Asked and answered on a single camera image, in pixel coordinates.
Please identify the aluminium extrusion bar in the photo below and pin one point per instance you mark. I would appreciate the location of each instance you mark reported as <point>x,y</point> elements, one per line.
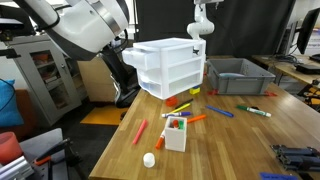
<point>15,168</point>

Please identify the wooden desk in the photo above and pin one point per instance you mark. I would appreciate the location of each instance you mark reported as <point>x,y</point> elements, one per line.
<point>286,66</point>

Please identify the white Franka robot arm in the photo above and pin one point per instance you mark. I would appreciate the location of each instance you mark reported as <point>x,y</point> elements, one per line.
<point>83,23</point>

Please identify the black computer monitor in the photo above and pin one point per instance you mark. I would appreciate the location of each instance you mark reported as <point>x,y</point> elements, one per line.
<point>306,30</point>

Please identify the black metal stand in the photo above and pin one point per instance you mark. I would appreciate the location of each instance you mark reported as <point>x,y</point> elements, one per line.
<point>73,159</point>

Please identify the white translucent plastic drawer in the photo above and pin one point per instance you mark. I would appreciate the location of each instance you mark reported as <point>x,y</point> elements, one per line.
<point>151,88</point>
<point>143,60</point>
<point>150,76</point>

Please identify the red toy block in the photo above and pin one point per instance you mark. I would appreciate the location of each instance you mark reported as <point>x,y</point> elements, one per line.
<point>171,101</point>

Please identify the white and blue marker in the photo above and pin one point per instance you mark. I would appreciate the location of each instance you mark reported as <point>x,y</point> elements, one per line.
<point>180,114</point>

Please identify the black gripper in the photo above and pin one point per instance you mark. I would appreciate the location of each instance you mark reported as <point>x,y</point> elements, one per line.
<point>112,55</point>

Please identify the black flat device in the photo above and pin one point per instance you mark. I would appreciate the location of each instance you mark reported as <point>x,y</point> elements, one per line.
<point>308,69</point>

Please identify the orange floor mat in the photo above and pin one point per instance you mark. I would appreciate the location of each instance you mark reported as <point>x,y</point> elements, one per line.
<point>100,116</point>

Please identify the black pedestal base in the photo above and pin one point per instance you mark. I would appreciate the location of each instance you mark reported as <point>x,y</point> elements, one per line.
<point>128,96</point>

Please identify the pink marker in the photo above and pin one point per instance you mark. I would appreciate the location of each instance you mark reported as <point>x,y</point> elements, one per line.
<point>140,132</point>

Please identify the blue tape label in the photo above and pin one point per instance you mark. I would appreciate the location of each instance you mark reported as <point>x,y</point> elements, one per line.
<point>276,176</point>

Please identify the orange and white marker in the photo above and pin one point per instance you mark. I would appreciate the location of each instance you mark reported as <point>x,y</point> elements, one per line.
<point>160,142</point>

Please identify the grey metal plate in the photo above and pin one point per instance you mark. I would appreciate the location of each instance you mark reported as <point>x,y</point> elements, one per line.
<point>36,141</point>

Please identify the yellow toy block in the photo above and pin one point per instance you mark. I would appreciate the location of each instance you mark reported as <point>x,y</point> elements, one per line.
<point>195,88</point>

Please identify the red capped marker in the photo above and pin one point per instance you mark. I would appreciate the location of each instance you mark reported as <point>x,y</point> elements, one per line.
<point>175,123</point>

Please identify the grey plastic bin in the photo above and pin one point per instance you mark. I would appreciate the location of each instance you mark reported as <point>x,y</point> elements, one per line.
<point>240,85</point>

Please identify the blue cushion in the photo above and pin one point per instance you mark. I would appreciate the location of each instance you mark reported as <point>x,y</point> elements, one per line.
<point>8,106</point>

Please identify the white round cap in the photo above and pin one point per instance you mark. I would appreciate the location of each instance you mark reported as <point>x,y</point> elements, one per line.
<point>149,160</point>

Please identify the beige wooden box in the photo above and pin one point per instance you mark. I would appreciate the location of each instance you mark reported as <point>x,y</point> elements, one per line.
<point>96,83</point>

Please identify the white pen holder box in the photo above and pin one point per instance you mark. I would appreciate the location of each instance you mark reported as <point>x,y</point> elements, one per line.
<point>176,140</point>

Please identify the black and yellow tool case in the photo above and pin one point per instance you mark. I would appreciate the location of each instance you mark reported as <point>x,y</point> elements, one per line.
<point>311,91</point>

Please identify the black marker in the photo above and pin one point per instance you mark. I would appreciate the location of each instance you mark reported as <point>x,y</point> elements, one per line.
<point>186,102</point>

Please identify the red tape piece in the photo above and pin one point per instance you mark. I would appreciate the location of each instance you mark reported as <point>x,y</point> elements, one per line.
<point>270,94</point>
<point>212,92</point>

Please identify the black backdrop curtain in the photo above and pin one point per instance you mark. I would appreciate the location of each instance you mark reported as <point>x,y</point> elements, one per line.
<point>240,26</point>

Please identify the white plastic cabinet frame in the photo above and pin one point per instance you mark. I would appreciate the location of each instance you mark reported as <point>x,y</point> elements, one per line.
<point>173,43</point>

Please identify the red plastic cup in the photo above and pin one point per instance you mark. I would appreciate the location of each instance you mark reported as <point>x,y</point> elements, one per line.
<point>9,148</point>

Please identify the grey glass door cabinet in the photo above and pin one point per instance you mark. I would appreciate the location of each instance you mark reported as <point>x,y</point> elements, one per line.
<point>65,103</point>

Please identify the yellow marker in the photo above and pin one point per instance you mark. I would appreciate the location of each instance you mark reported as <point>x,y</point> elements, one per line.
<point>181,107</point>

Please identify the green and white marker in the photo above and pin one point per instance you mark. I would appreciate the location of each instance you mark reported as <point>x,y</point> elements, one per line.
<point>245,108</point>

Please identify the white stationary robot arm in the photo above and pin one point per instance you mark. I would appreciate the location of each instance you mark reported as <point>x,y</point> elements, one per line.
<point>200,28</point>

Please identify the green capped marker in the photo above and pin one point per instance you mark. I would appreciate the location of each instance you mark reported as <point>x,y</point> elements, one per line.
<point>181,124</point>

